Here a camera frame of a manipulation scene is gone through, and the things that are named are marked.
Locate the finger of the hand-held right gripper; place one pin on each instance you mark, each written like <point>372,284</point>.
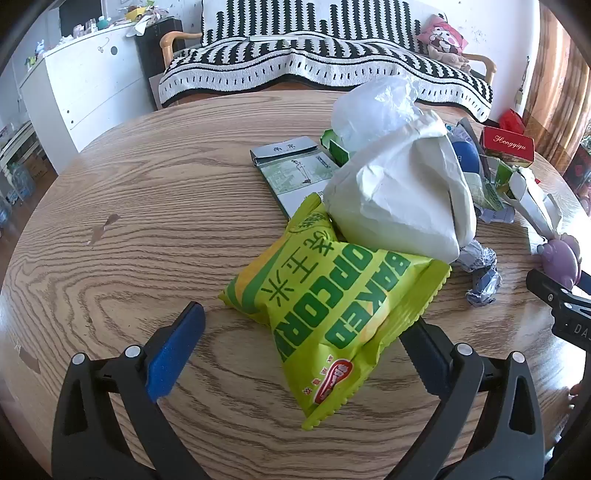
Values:
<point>551,293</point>

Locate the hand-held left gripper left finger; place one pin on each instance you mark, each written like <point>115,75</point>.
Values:
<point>175,355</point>

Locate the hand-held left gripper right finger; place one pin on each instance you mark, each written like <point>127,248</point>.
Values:
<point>434,357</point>

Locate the yellow-green popcorn bag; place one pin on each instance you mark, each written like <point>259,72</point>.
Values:
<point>332,314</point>

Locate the red box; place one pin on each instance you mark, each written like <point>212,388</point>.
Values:
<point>505,141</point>

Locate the blue ball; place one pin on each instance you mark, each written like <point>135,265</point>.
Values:
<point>466,157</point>

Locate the green translucent plastic shell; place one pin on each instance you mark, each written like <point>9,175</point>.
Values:
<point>334,147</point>

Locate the translucent white plastic bag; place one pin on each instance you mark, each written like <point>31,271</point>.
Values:
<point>369,110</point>

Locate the purple plastic toy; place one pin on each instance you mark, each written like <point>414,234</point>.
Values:
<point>561,261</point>

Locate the crumpled silver wrapper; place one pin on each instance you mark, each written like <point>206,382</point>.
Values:
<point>480,277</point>

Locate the crushed white carton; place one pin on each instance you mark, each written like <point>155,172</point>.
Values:
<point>531,198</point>

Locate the crushed green carton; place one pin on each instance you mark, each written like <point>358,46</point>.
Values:
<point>496,184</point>

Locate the white paper bag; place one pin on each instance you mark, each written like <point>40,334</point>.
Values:
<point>397,198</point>

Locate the red bag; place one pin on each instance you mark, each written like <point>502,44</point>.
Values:
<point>511,121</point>

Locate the flat green-white printed box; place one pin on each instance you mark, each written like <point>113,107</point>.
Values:
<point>286,175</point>

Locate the clear water bottle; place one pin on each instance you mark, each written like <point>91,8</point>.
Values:
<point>21,182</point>

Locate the pink plush toy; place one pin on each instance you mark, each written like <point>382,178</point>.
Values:
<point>441,39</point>

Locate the white cabinet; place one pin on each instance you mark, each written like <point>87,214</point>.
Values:
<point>92,83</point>

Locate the black cabinet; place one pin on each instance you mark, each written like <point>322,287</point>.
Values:
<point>150,55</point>

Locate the wooden sofa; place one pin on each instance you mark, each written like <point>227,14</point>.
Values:
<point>171,41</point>

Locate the striped covered sofa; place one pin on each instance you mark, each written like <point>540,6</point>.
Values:
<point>300,60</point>

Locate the yellow toy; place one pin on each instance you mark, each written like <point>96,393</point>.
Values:
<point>136,13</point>

